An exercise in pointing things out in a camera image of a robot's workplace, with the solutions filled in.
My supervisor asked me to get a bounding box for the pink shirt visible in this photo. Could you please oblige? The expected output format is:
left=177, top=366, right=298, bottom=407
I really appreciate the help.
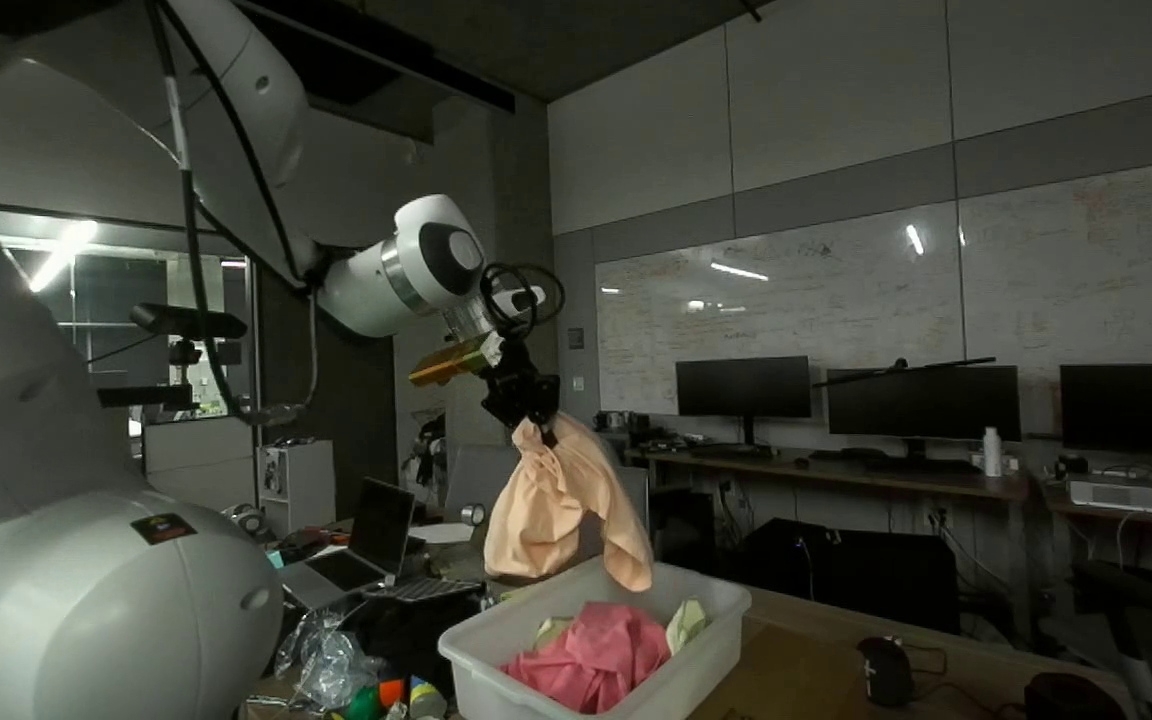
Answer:
left=501, top=599, right=672, bottom=716

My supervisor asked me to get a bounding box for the open laptop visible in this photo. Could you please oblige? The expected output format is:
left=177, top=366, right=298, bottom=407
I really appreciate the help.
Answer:
left=282, top=481, right=416, bottom=609

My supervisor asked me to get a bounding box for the light green shirt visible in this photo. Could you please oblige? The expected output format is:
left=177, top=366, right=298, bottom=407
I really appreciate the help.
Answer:
left=664, top=599, right=708, bottom=651

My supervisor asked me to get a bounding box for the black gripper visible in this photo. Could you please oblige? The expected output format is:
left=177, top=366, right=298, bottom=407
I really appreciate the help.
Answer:
left=479, top=331, right=560, bottom=450

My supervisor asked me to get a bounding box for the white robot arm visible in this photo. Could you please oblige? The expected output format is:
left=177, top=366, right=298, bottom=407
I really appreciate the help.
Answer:
left=0, top=0, right=555, bottom=720

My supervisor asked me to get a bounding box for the white spray bottle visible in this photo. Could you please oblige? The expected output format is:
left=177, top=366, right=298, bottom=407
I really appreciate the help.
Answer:
left=978, top=430, right=1004, bottom=481

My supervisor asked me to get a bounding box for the middle black monitor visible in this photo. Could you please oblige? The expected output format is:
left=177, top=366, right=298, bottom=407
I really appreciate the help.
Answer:
left=824, top=367, right=1019, bottom=438

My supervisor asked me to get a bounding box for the left black monitor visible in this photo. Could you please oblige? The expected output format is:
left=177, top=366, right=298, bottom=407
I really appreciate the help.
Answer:
left=1060, top=366, right=1152, bottom=451

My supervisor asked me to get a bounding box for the white plastic basket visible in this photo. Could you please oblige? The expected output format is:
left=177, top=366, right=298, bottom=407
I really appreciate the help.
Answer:
left=440, top=562, right=753, bottom=720

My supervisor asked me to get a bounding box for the wooden desk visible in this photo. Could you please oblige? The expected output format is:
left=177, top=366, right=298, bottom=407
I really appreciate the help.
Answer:
left=648, top=451, right=1152, bottom=530

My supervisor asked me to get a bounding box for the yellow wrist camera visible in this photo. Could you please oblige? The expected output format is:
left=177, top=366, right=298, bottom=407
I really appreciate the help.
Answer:
left=408, top=331, right=501, bottom=390

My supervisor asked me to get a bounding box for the black round speaker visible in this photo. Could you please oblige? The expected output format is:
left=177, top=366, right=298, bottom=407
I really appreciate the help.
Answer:
left=861, top=636, right=912, bottom=708

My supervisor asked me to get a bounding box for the peach shirt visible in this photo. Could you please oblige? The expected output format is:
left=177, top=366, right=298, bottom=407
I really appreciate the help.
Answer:
left=483, top=415, right=654, bottom=592

